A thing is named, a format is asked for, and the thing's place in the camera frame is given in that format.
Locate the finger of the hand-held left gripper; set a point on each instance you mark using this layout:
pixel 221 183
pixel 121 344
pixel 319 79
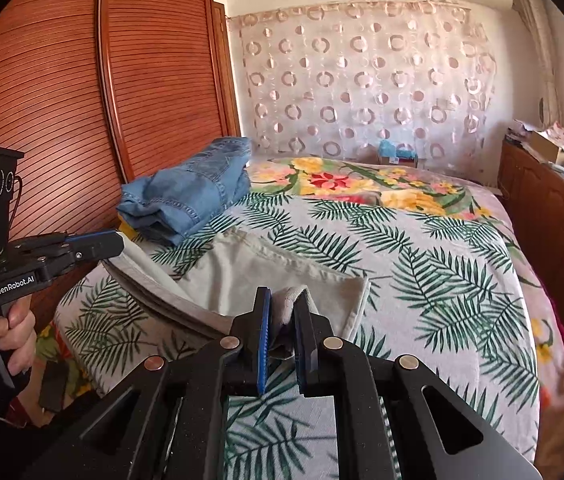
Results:
pixel 104 250
pixel 89 237

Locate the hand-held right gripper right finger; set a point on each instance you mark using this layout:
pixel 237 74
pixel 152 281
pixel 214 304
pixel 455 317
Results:
pixel 304 347

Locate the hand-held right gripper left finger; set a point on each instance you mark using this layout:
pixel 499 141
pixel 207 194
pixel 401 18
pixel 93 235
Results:
pixel 262 340

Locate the grey pants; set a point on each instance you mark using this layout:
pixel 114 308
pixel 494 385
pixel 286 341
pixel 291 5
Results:
pixel 242 280

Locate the person's left hand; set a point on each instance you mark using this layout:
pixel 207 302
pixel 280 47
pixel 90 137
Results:
pixel 7 335

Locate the yellow cloth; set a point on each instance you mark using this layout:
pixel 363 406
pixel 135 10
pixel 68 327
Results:
pixel 128 232

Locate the folded blue jeans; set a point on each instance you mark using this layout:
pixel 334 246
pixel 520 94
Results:
pixel 187 195

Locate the wooden slatted wardrobe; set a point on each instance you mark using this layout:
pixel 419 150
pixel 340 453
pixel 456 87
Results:
pixel 87 110

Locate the leaf-print bed sheet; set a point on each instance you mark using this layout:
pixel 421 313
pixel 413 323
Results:
pixel 437 300

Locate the floral blanket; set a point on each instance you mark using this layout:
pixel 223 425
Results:
pixel 342 180

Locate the small brown box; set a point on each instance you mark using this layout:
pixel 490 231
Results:
pixel 397 161

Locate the blue cloth bundle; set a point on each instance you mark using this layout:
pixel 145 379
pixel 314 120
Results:
pixel 397 151

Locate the circle-patterned sheer curtain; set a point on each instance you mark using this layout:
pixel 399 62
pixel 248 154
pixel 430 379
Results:
pixel 362 80

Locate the wooden side cabinet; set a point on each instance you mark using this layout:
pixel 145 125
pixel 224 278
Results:
pixel 552 230

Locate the cardboard box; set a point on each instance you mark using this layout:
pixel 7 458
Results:
pixel 552 147

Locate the white window curtain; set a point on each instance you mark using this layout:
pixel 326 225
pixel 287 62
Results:
pixel 537 50

